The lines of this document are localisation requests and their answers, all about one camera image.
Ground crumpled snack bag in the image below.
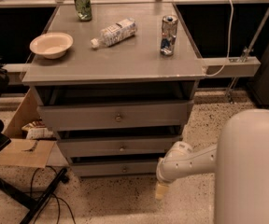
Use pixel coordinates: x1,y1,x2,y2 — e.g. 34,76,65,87
21,120,54,140

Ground silver blue energy can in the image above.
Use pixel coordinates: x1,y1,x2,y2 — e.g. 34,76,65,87
160,15,178,56

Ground black floor cable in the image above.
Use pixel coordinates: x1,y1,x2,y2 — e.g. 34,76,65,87
29,166,77,224

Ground clear plastic water bottle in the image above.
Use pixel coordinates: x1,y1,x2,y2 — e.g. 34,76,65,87
91,18,137,49

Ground green soda can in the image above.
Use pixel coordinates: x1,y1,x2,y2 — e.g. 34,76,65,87
74,0,92,21

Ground white bowl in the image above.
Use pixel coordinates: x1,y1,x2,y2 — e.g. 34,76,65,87
29,33,73,59

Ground brown cardboard sheet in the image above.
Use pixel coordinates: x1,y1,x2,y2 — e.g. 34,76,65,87
0,139,54,168

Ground grey drawer cabinet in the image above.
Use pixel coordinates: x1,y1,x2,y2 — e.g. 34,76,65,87
23,3,204,168

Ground leaning wooden board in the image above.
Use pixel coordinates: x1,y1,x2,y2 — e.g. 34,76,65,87
3,90,39,138

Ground metal diagonal rod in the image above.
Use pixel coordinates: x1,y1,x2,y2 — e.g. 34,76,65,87
225,0,269,104

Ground grey metal rail beam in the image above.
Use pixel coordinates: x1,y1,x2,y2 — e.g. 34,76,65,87
202,57,261,77

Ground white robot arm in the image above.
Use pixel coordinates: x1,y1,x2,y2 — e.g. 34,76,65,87
155,109,269,224

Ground white cable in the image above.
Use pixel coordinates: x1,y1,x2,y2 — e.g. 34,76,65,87
205,0,234,78

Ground grey bottom drawer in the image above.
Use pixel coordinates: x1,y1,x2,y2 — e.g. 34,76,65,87
71,159,158,176

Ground grey drawer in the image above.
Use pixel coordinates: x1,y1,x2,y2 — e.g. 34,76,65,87
57,135,182,158
37,101,193,131
71,159,158,176

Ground grey top drawer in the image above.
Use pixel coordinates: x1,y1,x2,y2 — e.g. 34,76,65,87
37,101,193,131

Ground grey middle drawer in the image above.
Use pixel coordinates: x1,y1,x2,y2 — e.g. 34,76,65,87
57,135,182,158

